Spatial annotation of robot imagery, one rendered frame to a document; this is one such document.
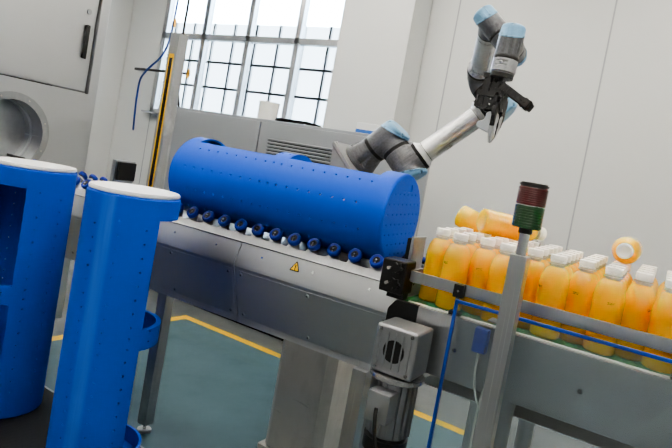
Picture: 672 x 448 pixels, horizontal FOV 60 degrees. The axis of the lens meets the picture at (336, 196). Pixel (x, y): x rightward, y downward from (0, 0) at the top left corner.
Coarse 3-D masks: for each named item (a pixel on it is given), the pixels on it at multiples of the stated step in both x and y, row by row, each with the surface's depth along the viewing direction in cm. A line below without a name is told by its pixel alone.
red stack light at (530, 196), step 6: (522, 186) 126; (522, 192) 126; (528, 192) 125; (534, 192) 125; (540, 192) 125; (546, 192) 125; (516, 198) 129; (522, 198) 126; (528, 198) 125; (534, 198) 125; (540, 198) 125; (546, 198) 126; (528, 204) 125; (534, 204) 125; (540, 204) 125; (546, 204) 127
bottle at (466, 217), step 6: (462, 210) 183; (468, 210) 183; (474, 210) 183; (456, 216) 183; (462, 216) 182; (468, 216) 181; (474, 216) 181; (456, 222) 184; (462, 222) 182; (468, 222) 181; (474, 222) 180; (474, 228) 180
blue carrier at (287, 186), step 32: (192, 160) 209; (224, 160) 203; (256, 160) 198; (288, 160) 194; (192, 192) 208; (224, 192) 200; (256, 192) 192; (288, 192) 186; (320, 192) 181; (352, 192) 176; (384, 192) 172; (416, 192) 188; (288, 224) 189; (320, 224) 181; (352, 224) 175; (384, 224) 172; (416, 224) 193; (384, 256) 176
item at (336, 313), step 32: (160, 224) 216; (160, 256) 216; (192, 256) 206; (224, 256) 199; (256, 256) 193; (288, 256) 188; (160, 288) 222; (192, 288) 211; (224, 288) 202; (256, 288) 194; (288, 288) 186; (320, 288) 179; (352, 288) 175; (416, 288) 177; (256, 320) 198; (288, 320) 190; (320, 320) 182; (352, 320) 176; (384, 320) 169; (320, 352) 186; (352, 352) 179
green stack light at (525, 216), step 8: (520, 208) 126; (528, 208) 125; (536, 208) 125; (520, 216) 126; (528, 216) 125; (536, 216) 125; (512, 224) 128; (520, 224) 126; (528, 224) 125; (536, 224) 125
